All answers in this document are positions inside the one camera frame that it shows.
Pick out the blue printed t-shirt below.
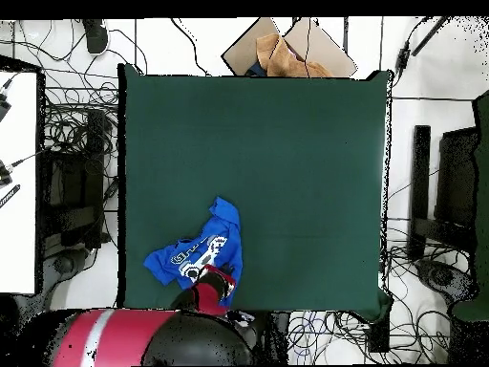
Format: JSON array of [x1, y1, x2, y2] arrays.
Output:
[[143, 196, 245, 309]]

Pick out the dark green table cloth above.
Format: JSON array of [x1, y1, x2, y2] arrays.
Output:
[[117, 63, 393, 322]]

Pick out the white desk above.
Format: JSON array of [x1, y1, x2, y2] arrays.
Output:
[[0, 70, 39, 295]]

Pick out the tan towel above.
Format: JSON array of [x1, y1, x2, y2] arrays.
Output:
[[255, 32, 333, 78]]

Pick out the black striped bar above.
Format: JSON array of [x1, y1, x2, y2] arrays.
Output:
[[0, 183, 21, 209]]

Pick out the brown cardboard box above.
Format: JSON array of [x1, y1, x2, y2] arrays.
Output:
[[221, 16, 358, 78]]

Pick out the green draped cloth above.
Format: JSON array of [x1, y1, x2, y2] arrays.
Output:
[[450, 91, 489, 322]]

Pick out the person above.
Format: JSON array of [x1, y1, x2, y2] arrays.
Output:
[[81, 18, 111, 55]]

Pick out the black power adapter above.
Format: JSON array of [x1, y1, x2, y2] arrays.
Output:
[[394, 40, 413, 75]]

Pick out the thin black rod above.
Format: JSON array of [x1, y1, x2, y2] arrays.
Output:
[[410, 15, 453, 57]]

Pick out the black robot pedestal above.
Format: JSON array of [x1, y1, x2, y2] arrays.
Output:
[[247, 310, 291, 366]]

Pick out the black cable tangle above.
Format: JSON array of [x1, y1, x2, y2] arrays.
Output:
[[37, 18, 148, 131], [289, 228, 452, 365]]

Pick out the long black cable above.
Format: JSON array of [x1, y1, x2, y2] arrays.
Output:
[[170, 17, 210, 76]]

